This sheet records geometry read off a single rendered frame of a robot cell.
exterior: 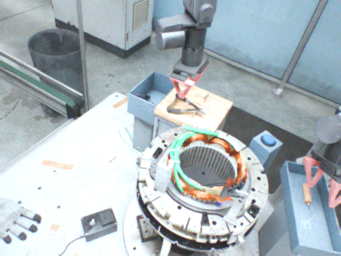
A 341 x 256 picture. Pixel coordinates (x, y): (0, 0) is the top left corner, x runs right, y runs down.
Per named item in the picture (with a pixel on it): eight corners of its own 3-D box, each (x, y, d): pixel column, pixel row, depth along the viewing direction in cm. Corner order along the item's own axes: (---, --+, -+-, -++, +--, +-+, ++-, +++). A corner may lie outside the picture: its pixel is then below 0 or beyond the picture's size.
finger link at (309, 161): (309, 197, 69) (324, 162, 65) (293, 181, 75) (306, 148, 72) (334, 199, 70) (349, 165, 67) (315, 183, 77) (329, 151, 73)
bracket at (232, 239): (223, 237, 65) (229, 225, 62) (236, 231, 67) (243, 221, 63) (227, 244, 64) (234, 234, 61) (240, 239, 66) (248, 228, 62)
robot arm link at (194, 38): (212, 25, 70) (202, 15, 74) (186, 28, 68) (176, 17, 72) (207, 50, 75) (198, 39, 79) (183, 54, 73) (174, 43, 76)
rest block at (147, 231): (152, 218, 91) (154, 210, 87) (157, 235, 87) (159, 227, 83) (139, 221, 89) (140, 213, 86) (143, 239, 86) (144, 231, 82)
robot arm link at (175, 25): (216, 5, 64) (200, -11, 70) (168, 10, 61) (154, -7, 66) (207, 52, 73) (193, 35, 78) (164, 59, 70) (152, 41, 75)
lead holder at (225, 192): (218, 197, 56) (223, 187, 53) (224, 182, 58) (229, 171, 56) (237, 206, 55) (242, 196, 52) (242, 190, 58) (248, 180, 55)
